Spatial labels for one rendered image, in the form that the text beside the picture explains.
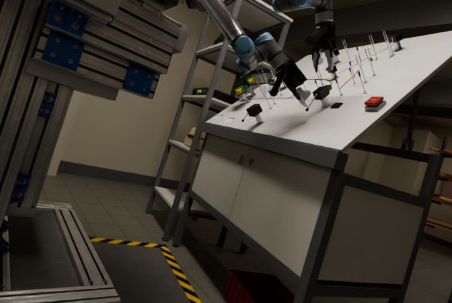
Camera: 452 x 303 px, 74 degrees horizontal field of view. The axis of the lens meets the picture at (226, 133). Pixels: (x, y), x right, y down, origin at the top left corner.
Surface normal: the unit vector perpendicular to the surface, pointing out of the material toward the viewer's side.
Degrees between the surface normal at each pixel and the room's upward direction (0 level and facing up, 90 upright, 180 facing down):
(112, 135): 90
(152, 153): 90
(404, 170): 90
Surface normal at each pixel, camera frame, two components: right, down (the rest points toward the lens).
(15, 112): 0.59, 0.16
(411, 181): -0.75, -0.25
